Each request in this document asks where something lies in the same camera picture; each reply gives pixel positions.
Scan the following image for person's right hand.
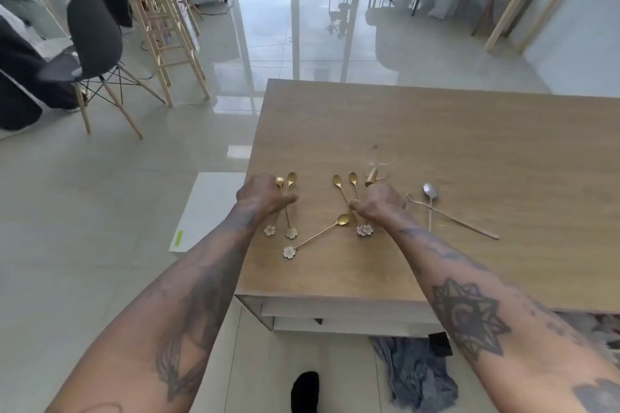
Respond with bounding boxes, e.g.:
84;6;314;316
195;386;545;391
350;183;408;227

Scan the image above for person's left hand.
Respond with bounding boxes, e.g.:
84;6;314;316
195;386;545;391
236;174;299;217

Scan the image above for gold flower-handled spoon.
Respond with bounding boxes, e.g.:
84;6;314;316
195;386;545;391
332;175;368;237
348;172;375;237
284;172;298;240
283;214;351;260
263;177;285;237

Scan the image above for person's left forearm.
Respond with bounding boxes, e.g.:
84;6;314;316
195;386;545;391
46;202;272;413

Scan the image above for person's right forearm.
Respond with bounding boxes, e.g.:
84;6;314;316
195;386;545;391
383;209;620;413

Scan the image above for clear glass jar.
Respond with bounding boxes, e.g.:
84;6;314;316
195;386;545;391
365;144;394;181

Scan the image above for white sheet with green label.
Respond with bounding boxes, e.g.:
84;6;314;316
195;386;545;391
169;172;248;254

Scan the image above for black cloth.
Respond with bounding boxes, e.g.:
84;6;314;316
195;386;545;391
428;331;454;358

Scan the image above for grey crumpled cloth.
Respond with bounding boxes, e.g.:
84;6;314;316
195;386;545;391
369;336;459;411

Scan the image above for person's black-socked foot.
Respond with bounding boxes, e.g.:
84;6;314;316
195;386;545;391
290;371;321;413

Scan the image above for wooden stool with white seat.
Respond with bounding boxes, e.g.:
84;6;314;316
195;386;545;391
114;0;211;108

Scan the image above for black chair with wooden legs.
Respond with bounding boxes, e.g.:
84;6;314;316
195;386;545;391
38;0;166;140

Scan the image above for patterned rug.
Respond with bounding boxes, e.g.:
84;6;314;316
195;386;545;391
554;311;620;362

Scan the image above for black jacket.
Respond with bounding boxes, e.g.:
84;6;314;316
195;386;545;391
0;16;89;131

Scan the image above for silver spoon with gold handle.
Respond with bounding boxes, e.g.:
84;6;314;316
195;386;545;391
423;183;439;233

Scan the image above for silver fork with gold handle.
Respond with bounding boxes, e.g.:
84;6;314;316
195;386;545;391
405;193;500;240

